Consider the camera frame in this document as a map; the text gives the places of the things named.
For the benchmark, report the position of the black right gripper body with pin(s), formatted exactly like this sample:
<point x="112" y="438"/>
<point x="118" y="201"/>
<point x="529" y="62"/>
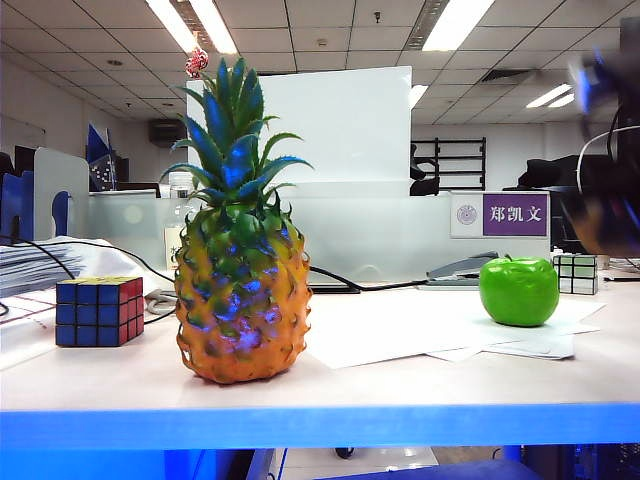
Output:
<point x="629" y="220"/>

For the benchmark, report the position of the shiny green apple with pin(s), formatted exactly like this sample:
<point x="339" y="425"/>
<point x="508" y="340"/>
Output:
<point x="519" y="295"/>

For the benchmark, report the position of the black monitor edge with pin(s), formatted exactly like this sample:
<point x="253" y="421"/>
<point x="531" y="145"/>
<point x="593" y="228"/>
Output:
<point x="631" y="150"/>

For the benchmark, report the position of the silver mirror cube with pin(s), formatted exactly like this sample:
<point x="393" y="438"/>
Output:
<point x="576" y="274"/>

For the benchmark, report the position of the purple and white name sign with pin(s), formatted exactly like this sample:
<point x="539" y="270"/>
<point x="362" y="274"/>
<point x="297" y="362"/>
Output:
<point x="515" y="214"/>

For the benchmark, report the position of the long ceiling light panel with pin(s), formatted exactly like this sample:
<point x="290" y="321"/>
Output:
<point x="555" y="96"/>
<point x="200" y="22"/>
<point x="457" y="22"/>

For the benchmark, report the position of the small white paper sheet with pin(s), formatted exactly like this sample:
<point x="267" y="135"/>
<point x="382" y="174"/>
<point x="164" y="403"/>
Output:
<point x="530" y="347"/>

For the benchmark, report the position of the grey stapler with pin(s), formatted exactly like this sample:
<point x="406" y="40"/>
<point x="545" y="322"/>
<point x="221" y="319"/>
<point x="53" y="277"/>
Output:
<point x="460" y="267"/>

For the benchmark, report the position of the black shelf rack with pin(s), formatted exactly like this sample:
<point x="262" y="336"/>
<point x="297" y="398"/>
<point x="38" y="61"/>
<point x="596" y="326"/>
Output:
<point x="460" y="165"/>

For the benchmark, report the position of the frosted glass desk divider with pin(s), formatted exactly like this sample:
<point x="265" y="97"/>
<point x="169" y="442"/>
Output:
<point x="380" y="235"/>

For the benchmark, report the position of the large white paper sheet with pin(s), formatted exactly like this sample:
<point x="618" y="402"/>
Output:
<point x="380" y="325"/>

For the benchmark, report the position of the tall white partition board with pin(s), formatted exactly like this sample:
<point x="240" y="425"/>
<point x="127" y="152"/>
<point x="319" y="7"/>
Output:
<point x="340" y="125"/>

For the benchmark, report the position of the plastic pineapple with green crown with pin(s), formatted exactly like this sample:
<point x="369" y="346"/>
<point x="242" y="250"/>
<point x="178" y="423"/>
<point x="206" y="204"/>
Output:
<point x="240" y="310"/>

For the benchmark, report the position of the clear plastic water bottle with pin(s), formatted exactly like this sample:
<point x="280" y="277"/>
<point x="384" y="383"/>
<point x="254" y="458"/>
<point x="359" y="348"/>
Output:
<point x="175" y="200"/>

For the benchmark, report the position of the red hanging ornament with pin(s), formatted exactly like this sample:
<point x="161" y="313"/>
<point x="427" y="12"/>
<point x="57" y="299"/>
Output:
<point x="197" y="60"/>

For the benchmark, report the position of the black ceiling air unit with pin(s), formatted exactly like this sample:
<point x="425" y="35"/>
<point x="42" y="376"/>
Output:
<point x="167" y="131"/>

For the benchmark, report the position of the white plastic bag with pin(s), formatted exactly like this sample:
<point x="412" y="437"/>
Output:
<point x="115" y="265"/>

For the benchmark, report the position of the blue triangular box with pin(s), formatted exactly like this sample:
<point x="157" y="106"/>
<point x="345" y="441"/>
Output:
<point x="97" y="150"/>

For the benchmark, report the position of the colourful Rubik's cube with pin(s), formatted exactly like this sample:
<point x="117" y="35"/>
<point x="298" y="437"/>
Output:
<point x="94" y="315"/>

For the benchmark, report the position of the stack of printed papers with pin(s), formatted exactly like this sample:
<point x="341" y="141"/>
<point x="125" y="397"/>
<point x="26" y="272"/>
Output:
<point x="30" y="267"/>

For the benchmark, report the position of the blue file holder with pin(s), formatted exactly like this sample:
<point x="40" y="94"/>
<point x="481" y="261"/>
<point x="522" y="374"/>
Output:
<point x="17" y="210"/>

